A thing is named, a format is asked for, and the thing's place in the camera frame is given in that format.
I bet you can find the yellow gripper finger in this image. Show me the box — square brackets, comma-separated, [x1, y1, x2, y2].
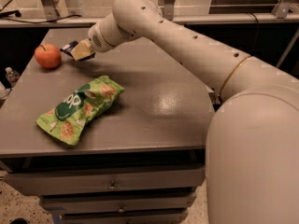
[71, 38, 94, 61]

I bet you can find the dark blue rxbar wrapper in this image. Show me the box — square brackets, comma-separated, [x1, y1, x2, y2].
[60, 41, 95, 61]

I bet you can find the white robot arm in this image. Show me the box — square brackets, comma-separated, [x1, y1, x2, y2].
[71, 0, 299, 224]

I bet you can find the red apple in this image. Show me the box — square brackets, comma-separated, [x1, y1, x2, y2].
[35, 43, 62, 69]

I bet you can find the green chip bag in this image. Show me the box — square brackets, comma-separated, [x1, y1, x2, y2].
[36, 76, 124, 146]

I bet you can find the clear plastic water bottle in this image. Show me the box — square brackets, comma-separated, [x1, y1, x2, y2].
[6, 67, 21, 87]

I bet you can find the grey top drawer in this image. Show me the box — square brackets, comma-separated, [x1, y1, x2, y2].
[4, 168, 205, 196]

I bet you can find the grey drawer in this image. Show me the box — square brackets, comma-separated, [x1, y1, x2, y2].
[41, 191, 196, 214]
[62, 209, 188, 224]
[4, 168, 205, 196]

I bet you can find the grey middle drawer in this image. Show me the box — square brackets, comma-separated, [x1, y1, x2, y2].
[41, 191, 196, 214]

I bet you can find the grey bottom drawer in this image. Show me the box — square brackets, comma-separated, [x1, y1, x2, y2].
[62, 209, 188, 224]

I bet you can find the black cable on rail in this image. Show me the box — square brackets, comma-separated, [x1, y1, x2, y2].
[0, 10, 82, 24]

